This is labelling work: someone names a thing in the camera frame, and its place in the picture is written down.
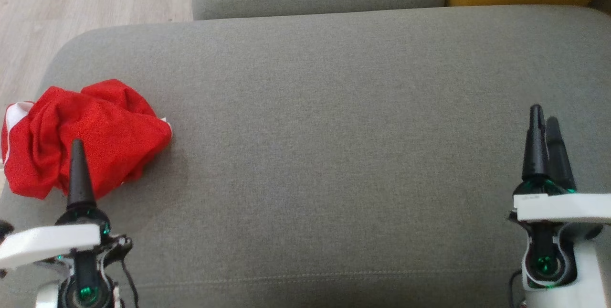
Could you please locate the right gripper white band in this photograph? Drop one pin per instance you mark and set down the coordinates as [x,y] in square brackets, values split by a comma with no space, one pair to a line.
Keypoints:
[563,207]

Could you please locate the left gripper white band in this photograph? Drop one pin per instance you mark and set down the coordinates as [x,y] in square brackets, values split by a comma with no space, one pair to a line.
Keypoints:
[47,246]

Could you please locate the red basketball jersey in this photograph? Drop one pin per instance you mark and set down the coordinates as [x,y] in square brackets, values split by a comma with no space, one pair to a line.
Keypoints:
[119,126]

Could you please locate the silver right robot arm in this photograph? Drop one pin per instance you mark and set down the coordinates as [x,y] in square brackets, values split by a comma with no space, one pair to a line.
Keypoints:
[587,270]

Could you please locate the grey fabric sofa seat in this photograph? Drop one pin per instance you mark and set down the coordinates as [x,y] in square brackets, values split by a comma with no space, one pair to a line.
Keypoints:
[334,131]

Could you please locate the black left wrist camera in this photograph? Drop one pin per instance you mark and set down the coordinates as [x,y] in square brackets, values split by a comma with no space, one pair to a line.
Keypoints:
[5,230]

